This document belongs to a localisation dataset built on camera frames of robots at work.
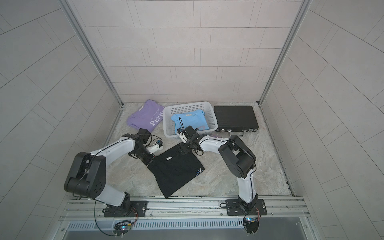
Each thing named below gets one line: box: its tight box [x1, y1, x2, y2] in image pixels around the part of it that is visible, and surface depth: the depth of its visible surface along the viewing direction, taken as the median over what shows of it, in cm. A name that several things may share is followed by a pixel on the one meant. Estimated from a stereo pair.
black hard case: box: [213, 105, 259, 133], surface depth 99 cm
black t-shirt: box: [147, 144, 205, 199], surface depth 84 cm
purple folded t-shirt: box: [127, 99, 164, 132], surface depth 108 cm
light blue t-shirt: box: [170, 109, 210, 135], surface depth 104 cm
